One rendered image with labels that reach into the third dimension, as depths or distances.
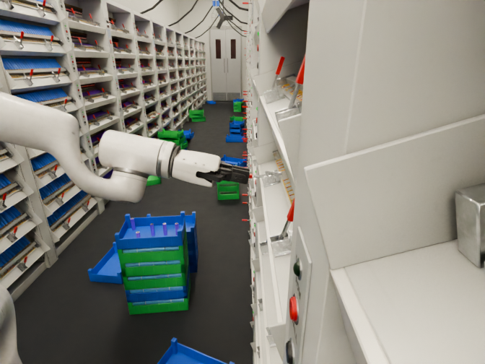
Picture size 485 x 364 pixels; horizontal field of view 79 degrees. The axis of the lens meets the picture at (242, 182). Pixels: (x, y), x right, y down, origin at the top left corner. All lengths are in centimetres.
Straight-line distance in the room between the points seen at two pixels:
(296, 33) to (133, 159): 49
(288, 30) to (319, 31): 65
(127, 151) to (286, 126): 52
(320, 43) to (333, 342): 15
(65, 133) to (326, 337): 60
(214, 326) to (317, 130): 150
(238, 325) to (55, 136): 124
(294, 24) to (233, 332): 132
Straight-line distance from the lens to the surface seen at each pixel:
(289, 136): 21
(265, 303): 66
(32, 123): 68
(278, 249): 46
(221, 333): 159
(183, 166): 65
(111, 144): 70
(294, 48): 82
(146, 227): 164
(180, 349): 153
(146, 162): 68
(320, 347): 18
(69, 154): 67
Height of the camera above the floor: 121
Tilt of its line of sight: 22 degrees down
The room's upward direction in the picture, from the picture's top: straight up
